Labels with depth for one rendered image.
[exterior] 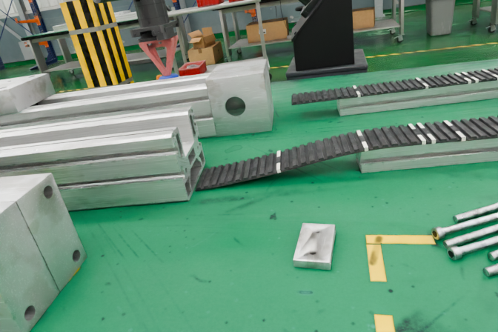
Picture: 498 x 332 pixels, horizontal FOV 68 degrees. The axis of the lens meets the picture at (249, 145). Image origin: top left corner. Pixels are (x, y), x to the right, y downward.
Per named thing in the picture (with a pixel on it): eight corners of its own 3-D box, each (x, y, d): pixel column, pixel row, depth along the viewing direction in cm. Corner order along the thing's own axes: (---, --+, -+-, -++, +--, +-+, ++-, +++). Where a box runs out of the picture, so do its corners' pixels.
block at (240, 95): (274, 106, 70) (267, 55, 66) (272, 130, 58) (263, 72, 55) (227, 111, 71) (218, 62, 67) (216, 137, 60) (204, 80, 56)
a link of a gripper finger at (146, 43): (147, 80, 73) (134, 32, 69) (158, 72, 80) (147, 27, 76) (180, 75, 72) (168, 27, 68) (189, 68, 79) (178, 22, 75)
